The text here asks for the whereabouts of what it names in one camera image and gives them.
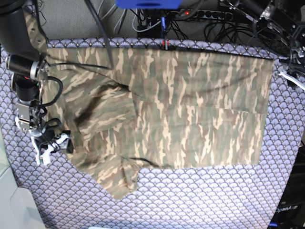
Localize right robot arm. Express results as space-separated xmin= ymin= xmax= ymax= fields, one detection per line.
xmin=0 ymin=0 xmax=73 ymax=165

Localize black power strip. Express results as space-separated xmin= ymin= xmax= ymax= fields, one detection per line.
xmin=183 ymin=10 xmax=233 ymax=21

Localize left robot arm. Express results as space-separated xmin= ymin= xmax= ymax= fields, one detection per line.
xmin=224 ymin=0 xmax=305 ymax=90

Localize white plastic bin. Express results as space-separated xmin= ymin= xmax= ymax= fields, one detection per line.
xmin=0 ymin=136 xmax=45 ymax=229

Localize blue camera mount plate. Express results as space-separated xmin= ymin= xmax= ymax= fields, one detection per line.
xmin=115 ymin=0 xmax=182 ymax=9

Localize purple fan-pattern tablecloth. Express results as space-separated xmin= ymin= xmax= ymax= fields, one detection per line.
xmin=0 ymin=37 xmax=305 ymax=229

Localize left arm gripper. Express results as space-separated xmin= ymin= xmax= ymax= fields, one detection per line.
xmin=278 ymin=57 xmax=305 ymax=91

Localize black OpenArm box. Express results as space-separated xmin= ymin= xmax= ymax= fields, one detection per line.
xmin=268 ymin=142 xmax=305 ymax=229

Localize camouflage T-shirt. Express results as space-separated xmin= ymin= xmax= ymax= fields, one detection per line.
xmin=46 ymin=47 xmax=274 ymax=198

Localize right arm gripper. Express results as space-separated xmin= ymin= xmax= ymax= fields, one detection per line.
xmin=30 ymin=130 xmax=74 ymax=165

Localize red and black clamp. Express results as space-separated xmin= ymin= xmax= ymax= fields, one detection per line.
xmin=162 ymin=40 xmax=169 ymax=50

